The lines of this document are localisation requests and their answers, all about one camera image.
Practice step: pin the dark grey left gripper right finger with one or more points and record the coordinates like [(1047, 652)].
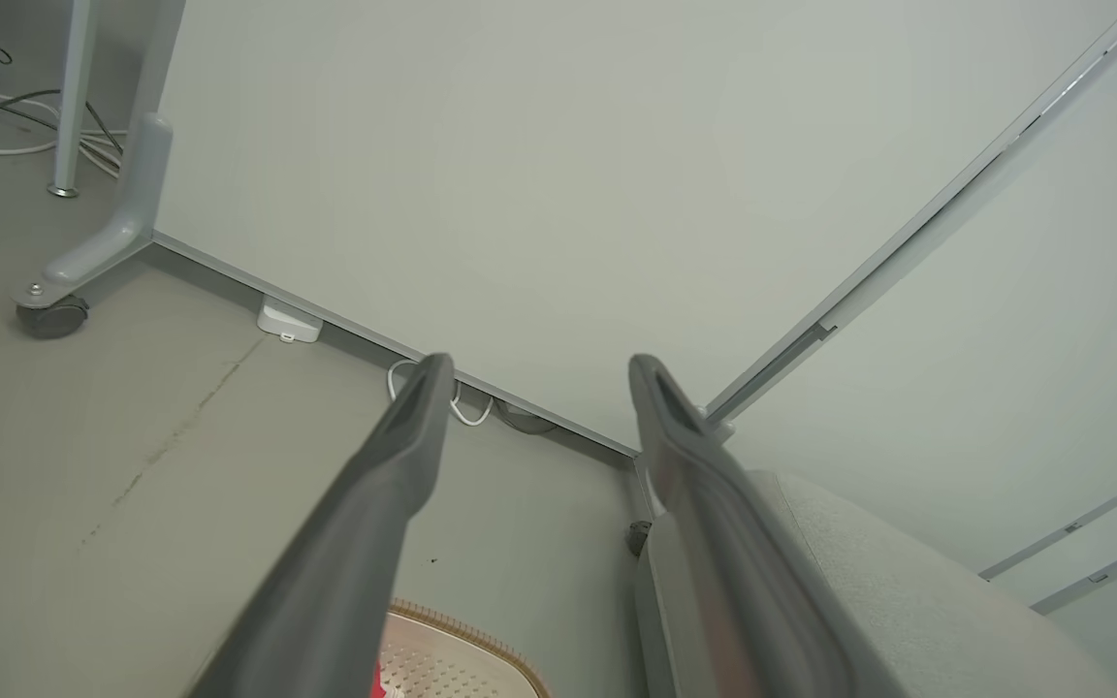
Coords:
[(733, 582)]

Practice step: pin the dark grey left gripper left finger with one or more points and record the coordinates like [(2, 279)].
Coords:
[(345, 562)]

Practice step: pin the red white striped jersey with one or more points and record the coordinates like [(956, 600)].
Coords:
[(377, 682)]

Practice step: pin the grey fabric sofa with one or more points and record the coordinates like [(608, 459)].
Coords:
[(908, 601)]

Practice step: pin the cream perforated laundry basket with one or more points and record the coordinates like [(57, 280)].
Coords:
[(462, 659)]

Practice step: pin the white adapter box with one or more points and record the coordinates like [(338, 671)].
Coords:
[(289, 320)]

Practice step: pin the black caster wheel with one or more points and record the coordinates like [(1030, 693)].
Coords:
[(52, 318)]

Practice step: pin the grey metal table leg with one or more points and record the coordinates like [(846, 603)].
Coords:
[(72, 97)]

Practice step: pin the white partition panel grey frame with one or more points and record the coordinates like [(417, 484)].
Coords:
[(1053, 339), (520, 194)]

